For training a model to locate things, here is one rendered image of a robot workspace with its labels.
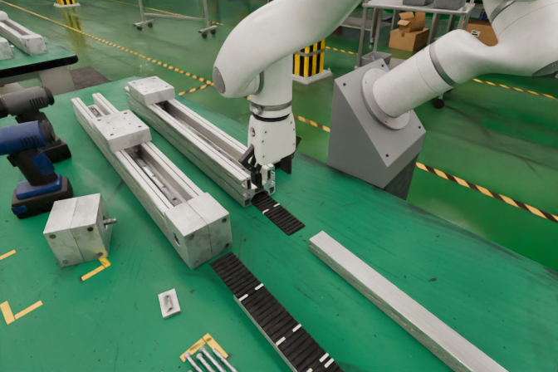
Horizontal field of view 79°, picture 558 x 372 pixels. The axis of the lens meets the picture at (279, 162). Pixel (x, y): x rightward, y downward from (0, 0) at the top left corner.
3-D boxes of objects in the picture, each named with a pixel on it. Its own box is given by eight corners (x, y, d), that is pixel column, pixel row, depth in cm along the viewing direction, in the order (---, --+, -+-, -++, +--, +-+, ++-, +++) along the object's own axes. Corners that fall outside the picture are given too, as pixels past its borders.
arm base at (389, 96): (386, 66, 103) (442, 27, 89) (415, 121, 102) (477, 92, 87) (349, 75, 91) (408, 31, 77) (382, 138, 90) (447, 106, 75)
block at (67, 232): (120, 254, 71) (109, 220, 66) (60, 267, 68) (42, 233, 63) (123, 222, 79) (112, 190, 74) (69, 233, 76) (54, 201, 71)
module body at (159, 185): (212, 224, 79) (208, 195, 74) (171, 244, 74) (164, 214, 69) (105, 113, 131) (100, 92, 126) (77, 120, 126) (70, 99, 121)
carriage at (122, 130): (154, 149, 97) (149, 127, 93) (114, 162, 91) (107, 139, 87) (134, 129, 107) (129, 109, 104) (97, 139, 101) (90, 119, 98)
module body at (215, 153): (275, 192, 89) (275, 165, 85) (243, 208, 84) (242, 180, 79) (154, 101, 141) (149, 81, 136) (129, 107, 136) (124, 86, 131)
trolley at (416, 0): (452, 92, 363) (482, -14, 308) (442, 110, 324) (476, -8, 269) (359, 75, 409) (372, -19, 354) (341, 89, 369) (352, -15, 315)
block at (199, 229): (242, 241, 75) (239, 208, 69) (191, 270, 68) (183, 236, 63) (220, 219, 80) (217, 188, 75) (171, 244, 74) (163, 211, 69)
